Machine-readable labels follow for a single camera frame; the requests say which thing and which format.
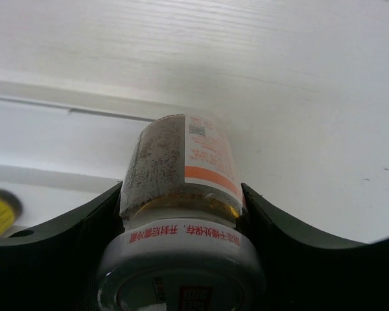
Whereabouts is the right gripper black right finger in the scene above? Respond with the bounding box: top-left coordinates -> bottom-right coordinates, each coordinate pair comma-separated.
242,184 -> 389,310

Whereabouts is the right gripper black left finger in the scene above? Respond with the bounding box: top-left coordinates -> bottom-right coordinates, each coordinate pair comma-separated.
0,183 -> 122,310

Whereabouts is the red-lid spice jar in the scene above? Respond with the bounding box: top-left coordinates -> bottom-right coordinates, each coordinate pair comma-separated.
97,114 -> 266,310

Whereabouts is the small yellow-label bottle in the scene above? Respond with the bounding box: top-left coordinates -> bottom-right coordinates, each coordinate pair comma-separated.
0,189 -> 23,236

